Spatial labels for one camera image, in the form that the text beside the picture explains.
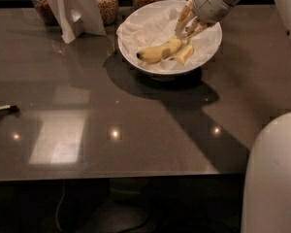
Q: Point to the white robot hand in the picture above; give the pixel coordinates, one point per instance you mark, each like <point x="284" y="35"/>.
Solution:
<point x="208" y="4"/>

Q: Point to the large yellow banana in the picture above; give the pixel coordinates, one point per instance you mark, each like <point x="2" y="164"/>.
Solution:
<point x="156" y="54"/>

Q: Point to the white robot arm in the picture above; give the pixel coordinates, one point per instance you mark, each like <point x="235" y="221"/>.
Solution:
<point x="266" y="206"/>

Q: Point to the small yellow banana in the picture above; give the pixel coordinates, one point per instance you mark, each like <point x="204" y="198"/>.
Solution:
<point x="185" y="53"/>

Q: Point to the white ceramic bowl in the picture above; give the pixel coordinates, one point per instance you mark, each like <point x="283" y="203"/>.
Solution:
<point x="203" y="46"/>

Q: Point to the banana at table edge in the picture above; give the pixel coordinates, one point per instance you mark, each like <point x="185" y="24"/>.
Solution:
<point x="9" y="108"/>

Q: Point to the white paper napkin liner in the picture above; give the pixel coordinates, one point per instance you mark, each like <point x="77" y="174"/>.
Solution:
<point x="145" y="33"/>

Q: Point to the middle glass grain jar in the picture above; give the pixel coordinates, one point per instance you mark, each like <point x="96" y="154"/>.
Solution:
<point x="108" y="10"/>

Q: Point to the white folded paper stand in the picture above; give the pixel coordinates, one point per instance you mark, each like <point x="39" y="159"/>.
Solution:
<point x="76" y="17"/>

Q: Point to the left glass grain jar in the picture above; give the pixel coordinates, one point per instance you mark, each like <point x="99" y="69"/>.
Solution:
<point x="43" y="9"/>

